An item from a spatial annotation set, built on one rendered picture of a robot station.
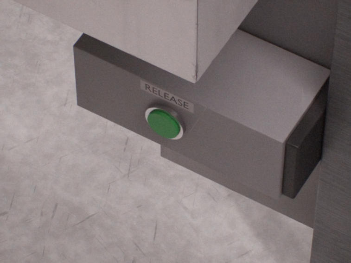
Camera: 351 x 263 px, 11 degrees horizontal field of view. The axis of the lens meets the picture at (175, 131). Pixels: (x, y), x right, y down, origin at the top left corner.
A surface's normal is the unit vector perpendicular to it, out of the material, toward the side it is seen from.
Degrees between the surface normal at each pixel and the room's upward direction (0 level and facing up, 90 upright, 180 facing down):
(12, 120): 0
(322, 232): 90
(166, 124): 90
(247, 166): 90
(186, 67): 90
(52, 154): 0
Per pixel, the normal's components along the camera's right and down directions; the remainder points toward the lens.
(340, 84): -0.51, 0.69
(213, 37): 0.86, 0.40
